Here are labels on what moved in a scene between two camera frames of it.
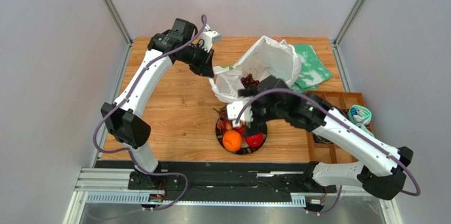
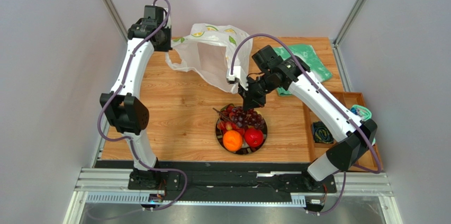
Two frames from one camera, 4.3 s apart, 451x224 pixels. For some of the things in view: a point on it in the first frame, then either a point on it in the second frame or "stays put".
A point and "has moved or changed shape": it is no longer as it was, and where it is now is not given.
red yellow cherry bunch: [224, 124] stays put
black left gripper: [205, 68] to [167, 47]
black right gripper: [259, 97] to [254, 91]
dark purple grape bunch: [249, 82] has moved or changed shape
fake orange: [232, 141] stays put
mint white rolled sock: [359, 114] stays put
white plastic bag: [266, 57] has moved or changed shape
